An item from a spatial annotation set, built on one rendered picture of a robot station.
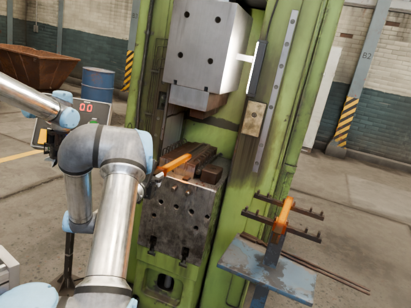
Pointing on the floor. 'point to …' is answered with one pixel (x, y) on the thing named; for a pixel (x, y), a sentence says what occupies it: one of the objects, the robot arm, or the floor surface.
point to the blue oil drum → (97, 84)
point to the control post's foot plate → (59, 283)
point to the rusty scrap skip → (35, 66)
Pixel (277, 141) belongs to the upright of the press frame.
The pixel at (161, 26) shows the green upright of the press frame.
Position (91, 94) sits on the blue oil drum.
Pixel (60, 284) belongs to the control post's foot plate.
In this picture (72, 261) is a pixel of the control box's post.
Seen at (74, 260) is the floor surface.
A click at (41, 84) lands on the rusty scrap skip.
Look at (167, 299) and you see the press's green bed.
